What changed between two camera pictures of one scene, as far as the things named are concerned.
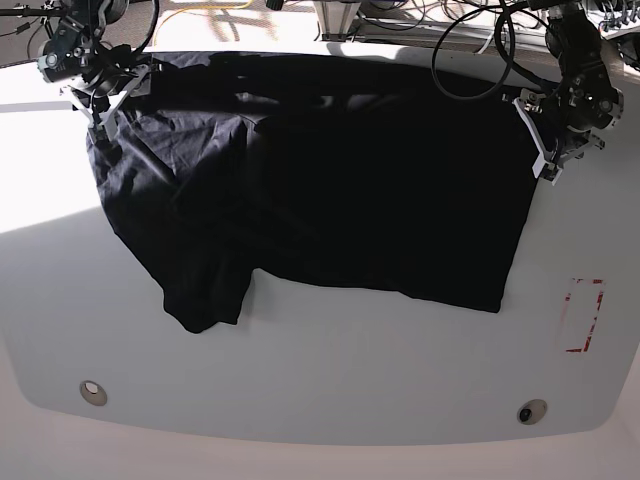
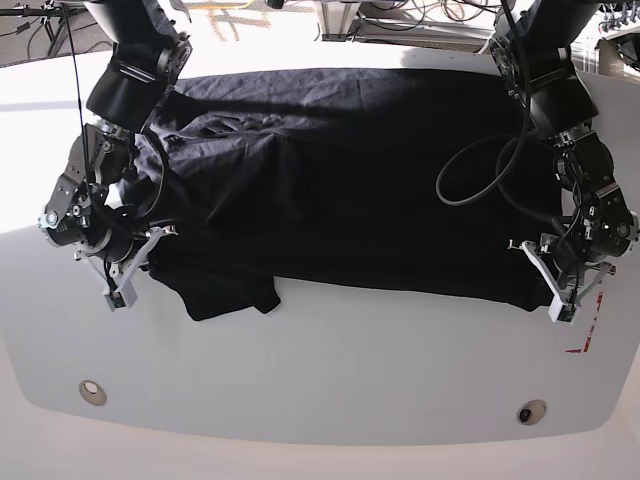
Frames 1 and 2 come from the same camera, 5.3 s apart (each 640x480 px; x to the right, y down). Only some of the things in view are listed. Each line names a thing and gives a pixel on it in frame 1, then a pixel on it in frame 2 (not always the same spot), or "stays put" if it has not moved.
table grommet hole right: x=531 y=412 stays put
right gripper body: x=563 y=126 to x=568 y=281
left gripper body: x=104 y=94 to x=122 y=272
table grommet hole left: x=93 y=392 stays put
